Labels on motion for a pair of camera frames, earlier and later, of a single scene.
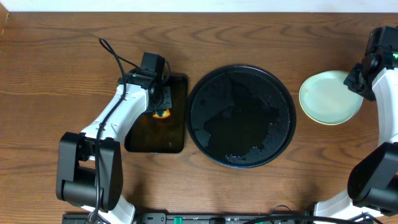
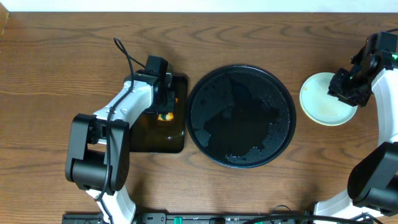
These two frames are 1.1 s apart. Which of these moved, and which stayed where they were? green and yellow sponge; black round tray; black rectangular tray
Moved: green and yellow sponge
Stayed: black round tray; black rectangular tray
